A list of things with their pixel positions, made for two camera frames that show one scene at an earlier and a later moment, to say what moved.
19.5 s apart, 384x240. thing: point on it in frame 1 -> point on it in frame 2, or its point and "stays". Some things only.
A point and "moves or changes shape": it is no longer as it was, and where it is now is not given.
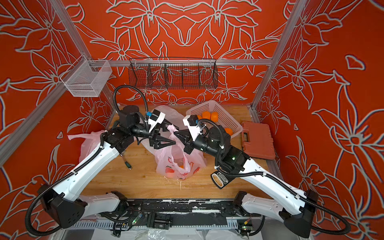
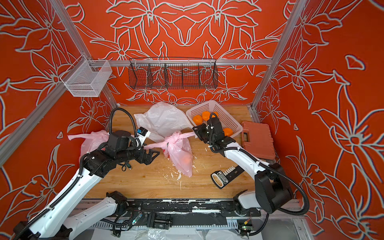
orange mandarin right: (229, 131) stays
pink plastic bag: (174, 162) moves or changes shape
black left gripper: (155, 141) -> (142, 158)
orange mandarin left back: (206, 114) stays
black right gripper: (192, 144) -> (201, 131)
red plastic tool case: (257, 140) stays
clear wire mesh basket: (86, 78) stays
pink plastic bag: (91, 142) stays
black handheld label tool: (220, 179) stays
